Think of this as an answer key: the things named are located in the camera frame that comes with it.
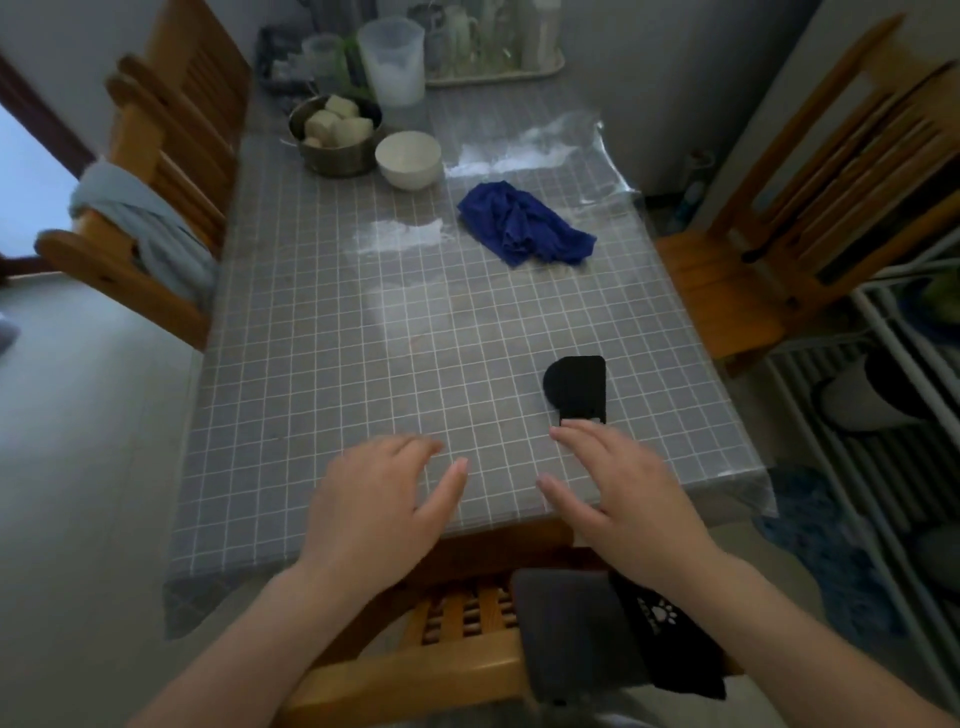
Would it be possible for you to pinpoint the blue floor rug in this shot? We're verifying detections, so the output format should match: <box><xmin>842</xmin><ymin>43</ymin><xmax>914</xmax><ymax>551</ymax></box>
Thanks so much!
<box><xmin>752</xmin><ymin>465</ymin><xmax>910</xmax><ymax>648</ymax></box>

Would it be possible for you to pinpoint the wooden chair with pale cloth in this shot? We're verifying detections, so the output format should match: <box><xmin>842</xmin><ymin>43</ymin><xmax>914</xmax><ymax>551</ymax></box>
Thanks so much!
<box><xmin>33</xmin><ymin>54</ymin><xmax>240</xmax><ymax>352</ymax></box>

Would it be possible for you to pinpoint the small clear plastic cup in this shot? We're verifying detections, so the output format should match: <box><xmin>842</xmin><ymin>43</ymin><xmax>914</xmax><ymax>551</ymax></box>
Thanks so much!
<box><xmin>301</xmin><ymin>33</ymin><xmax>348</xmax><ymax>96</ymax></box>

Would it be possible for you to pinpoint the person's right forearm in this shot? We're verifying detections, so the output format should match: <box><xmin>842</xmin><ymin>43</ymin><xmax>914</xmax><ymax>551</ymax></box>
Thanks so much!
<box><xmin>673</xmin><ymin>549</ymin><xmax>960</xmax><ymax>728</ymax></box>

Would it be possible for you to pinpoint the clear plastic table cover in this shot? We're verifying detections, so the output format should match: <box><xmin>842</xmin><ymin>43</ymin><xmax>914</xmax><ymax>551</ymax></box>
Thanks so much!
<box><xmin>163</xmin><ymin>73</ymin><xmax>779</xmax><ymax>640</ymax></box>

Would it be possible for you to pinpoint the clear glass mug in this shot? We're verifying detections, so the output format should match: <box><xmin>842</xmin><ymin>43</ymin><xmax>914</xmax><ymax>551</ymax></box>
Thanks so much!
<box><xmin>441</xmin><ymin>6</ymin><xmax>481</xmax><ymax>78</ymax></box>

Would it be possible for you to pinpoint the person's left forearm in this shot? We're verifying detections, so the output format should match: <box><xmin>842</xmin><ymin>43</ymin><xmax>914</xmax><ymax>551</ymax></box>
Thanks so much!
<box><xmin>126</xmin><ymin>561</ymin><xmax>410</xmax><ymax>728</ymax></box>

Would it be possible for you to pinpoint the dark container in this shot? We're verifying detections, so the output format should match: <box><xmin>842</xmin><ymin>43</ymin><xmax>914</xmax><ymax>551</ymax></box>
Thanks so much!
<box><xmin>255</xmin><ymin>24</ymin><xmax>310</xmax><ymax>96</ymax></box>

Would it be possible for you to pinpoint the pale blue cloth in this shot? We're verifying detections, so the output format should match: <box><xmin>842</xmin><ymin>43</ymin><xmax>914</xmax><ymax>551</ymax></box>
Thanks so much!
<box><xmin>69</xmin><ymin>159</ymin><xmax>220</xmax><ymax>310</ymax></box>

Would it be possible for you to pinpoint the brown door frame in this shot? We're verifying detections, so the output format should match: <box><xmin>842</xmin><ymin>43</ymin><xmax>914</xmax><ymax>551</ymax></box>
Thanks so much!
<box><xmin>0</xmin><ymin>51</ymin><xmax>96</xmax><ymax>180</ymax></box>

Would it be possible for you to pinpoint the beige serving tray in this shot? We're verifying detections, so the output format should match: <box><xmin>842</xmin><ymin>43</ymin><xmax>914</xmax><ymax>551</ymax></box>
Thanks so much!
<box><xmin>423</xmin><ymin>46</ymin><xmax>567</xmax><ymax>89</ymax></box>

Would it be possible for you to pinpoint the person's right hand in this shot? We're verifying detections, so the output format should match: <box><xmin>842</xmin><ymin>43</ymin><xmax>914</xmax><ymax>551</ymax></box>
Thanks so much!
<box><xmin>535</xmin><ymin>418</ymin><xmax>723</xmax><ymax>595</ymax></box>

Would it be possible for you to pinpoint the grey slipper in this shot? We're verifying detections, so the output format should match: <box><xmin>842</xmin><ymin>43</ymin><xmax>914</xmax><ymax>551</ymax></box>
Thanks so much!
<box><xmin>816</xmin><ymin>349</ymin><xmax>940</xmax><ymax>434</ymax></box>

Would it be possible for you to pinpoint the grey checked tablecloth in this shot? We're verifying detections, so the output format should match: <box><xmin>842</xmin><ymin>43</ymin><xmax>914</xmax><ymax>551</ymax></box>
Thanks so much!
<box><xmin>163</xmin><ymin>73</ymin><xmax>774</xmax><ymax>640</ymax></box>

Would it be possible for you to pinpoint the bottle on floor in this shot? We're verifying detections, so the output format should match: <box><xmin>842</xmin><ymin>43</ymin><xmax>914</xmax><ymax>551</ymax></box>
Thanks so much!
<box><xmin>672</xmin><ymin>150</ymin><xmax>716</xmax><ymax>235</ymax></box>

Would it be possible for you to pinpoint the black paw print cloth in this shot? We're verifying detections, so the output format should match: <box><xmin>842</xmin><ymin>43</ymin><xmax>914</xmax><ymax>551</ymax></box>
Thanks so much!
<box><xmin>609</xmin><ymin>571</ymin><xmax>729</xmax><ymax>702</ymax></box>

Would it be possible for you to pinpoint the black dough scraper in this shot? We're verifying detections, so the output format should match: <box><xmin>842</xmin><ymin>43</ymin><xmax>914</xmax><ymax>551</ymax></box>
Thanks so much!
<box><xmin>542</xmin><ymin>355</ymin><xmax>607</xmax><ymax>426</ymax></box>

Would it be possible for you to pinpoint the steel mixing bowl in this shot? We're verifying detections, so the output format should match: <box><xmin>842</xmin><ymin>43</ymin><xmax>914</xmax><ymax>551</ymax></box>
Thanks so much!
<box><xmin>286</xmin><ymin>93</ymin><xmax>384</xmax><ymax>180</ymax></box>

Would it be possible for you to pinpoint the clear plastic measuring jug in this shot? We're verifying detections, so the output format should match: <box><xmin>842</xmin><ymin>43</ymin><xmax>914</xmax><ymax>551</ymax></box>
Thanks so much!
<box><xmin>356</xmin><ymin>16</ymin><xmax>428</xmax><ymax>109</ymax></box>

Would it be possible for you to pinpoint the white ceramic bowl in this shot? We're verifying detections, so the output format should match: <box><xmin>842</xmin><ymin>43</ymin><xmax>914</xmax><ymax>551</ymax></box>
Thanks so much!
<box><xmin>374</xmin><ymin>130</ymin><xmax>443</xmax><ymax>191</ymax></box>

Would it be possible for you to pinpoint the wooden chair with dark cloths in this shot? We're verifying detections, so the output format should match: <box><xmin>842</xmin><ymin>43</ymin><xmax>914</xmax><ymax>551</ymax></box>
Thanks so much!
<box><xmin>271</xmin><ymin>517</ymin><xmax>745</xmax><ymax>728</ymax></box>

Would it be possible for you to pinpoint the crumpled blue cloth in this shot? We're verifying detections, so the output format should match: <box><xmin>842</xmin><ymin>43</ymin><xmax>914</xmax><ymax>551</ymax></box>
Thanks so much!
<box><xmin>456</xmin><ymin>180</ymin><xmax>598</xmax><ymax>269</ymax></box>

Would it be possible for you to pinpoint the white flour patch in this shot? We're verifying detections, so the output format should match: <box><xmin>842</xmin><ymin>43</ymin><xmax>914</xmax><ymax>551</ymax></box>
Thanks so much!
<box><xmin>445</xmin><ymin>112</ymin><xmax>603</xmax><ymax>180</ymax></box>
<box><xmin>351</xmin><ymin>217</ymin><xmax>456</xmax><ymax>258</ymax></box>

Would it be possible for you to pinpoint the person's left hand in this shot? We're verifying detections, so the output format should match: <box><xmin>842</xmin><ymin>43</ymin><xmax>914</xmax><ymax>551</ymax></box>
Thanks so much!
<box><xmin>296</xmin><ymin>435</ymin><xmax>471</xmax><ymax>595</ymax></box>

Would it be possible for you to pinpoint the grey cloth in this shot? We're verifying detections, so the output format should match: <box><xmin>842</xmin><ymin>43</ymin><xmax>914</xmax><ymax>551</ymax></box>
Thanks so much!
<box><xmin>510</xmin><ymin>567</ymin><xmax>652</xmax><ymax>705</ymax></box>

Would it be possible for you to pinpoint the white metal rack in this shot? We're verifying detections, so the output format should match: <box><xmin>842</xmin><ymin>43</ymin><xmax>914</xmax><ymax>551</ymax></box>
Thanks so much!
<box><xmin>763</xmin><ymin>225</ymin><xmax>960</xmax><ymax>717</ymax></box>

